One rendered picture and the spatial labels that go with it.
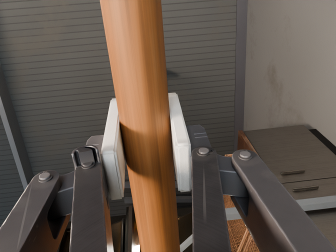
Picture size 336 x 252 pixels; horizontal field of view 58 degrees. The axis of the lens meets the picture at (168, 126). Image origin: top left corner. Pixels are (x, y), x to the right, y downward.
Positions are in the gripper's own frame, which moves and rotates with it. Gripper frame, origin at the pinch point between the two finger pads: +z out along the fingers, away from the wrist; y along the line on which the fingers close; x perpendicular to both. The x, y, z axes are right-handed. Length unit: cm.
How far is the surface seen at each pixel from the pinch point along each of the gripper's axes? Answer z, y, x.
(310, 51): 193, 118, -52
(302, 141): 148, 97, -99
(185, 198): 284, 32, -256
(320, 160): 126, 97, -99
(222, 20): 335, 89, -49
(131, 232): 125, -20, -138
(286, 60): 228, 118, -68
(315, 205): 87, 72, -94
